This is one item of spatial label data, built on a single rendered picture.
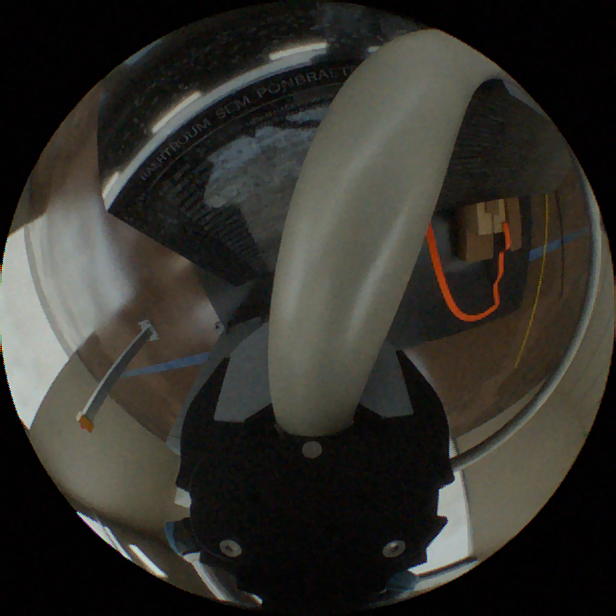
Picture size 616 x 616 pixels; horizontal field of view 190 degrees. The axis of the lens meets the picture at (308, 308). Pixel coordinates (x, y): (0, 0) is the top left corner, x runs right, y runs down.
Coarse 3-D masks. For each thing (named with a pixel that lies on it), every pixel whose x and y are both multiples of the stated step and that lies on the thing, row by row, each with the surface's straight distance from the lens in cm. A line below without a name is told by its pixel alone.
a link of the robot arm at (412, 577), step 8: (400, 576) 26; (408, 576) 26; (416, 576) 27; (392, 584) 25; (400, 584) 26; (408, 584) 26; (416, 584) 29; (384, 592) 25; (392, 592) 25; (400, 592) 26; (408, 592) 28; (368, 600) 24; (376, 600) 24; (384, 600) 25
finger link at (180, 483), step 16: (224, 368) 10; (208, 384) 10; (192, 400) 9; (208, 400) 9; (192, 416) 9; (208, 416) 8; (192, 432) 8; (208, 432) 8; (224, 432) 8; (240, 432) 8; (192, 448) 8; (208, 448) 8; (192, 464) 8; (176, 480) 8; (256, 496) 7
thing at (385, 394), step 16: (384, 352) 10; (384, 368) 9; (400, 368) 9; (368, 384) 8; (384, 384) 9; (400, 384) 9; (368, 400) 8; (384, 400) 8; (400, 400) 8; (368, 416) 8; (384, 416) 8; (400, 416) 8; (368, 432) 9
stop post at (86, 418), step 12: (144, 324) 190; (144, 336) 184; (156, 336) 187; (132, 348) 176; (120, 360) 170; (108, 372) 171; (120, 372) 170; (108, 384) 166; (96, 396) 163; (96, 408) 164; (84, 420) 161
